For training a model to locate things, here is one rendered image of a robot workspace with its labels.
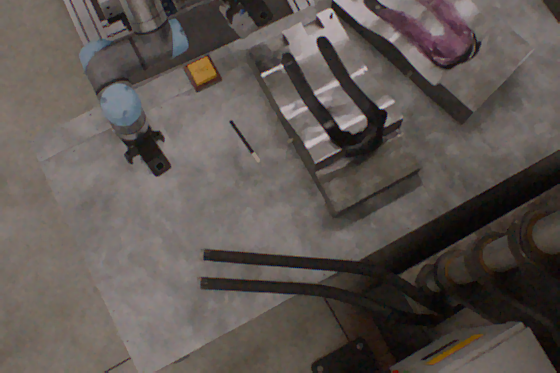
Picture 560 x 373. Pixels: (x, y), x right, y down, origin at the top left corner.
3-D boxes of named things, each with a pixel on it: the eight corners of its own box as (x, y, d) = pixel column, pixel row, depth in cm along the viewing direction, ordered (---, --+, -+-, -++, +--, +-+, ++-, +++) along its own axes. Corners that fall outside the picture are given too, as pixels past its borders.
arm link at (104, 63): (128, 41, 153) (149, 83, 150) (80, 62, 151) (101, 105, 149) (121, 24, 145) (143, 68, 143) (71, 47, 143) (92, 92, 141)
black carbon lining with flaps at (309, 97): (276, 60, 189) (277, 45, 180) (328, 35, 192) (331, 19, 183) (340, 170, 182) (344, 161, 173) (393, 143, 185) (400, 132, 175)
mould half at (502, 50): (330, 8, 202) (334, -11, 191) (390, -48, 207) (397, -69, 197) (461, 125, 194) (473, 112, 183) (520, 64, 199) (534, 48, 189)
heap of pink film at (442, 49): (371, 17, 195) (376, 4, 187) (413, -23, 199) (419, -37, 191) (441, 79, 191) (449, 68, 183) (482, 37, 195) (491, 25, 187)
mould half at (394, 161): (246, 61, 196) (245, 40, 183) (327, 22, 200) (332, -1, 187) (334, 217, 186) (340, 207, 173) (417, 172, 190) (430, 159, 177)
